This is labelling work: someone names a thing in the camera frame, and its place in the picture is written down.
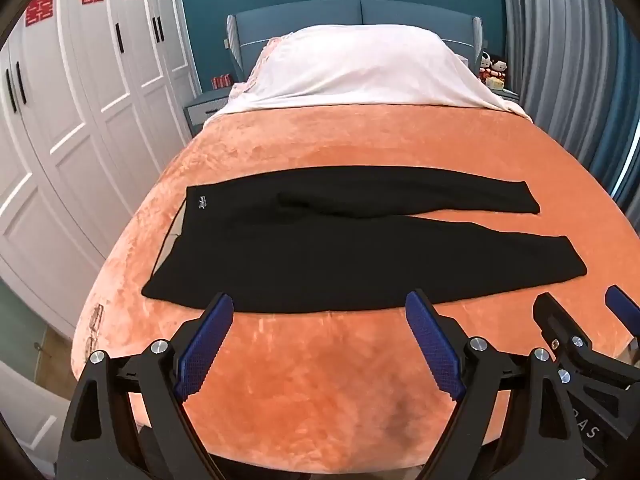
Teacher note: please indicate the orange plush blanket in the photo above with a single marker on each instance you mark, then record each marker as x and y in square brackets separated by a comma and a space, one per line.
[300, 132]

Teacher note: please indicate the blue padded headboard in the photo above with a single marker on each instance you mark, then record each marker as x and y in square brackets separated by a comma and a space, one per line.
[300, 17]

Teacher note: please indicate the white panelled wardrobe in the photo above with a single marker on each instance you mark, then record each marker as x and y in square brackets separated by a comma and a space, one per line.
[85, 125]

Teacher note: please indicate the red and white doll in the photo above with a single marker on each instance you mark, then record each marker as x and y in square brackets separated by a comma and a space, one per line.
[485, 63]
[499, 67]

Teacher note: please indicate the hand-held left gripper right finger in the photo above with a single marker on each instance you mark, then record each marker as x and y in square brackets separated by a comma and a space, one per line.
[430, 340]

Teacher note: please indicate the black pants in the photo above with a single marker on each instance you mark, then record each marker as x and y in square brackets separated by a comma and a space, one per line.
[350, 260]

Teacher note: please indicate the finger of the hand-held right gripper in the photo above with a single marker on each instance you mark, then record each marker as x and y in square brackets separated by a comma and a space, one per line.
[622, 307]
[555, 320]

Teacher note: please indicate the blue-grey nightstand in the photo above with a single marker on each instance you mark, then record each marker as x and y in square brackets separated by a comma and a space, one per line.
[510, 93]
[200, 112]

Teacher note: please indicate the grey-blue curtain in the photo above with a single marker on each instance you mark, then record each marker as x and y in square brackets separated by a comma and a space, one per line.
[565, 60]

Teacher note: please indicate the yellow box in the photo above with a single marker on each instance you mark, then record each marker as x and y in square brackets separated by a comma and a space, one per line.
[495, 83]

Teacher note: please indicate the white panelled door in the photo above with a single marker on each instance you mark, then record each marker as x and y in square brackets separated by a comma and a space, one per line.
[30, 400]

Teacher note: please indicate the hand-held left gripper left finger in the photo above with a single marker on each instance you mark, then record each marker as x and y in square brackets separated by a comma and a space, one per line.
[207, 337]

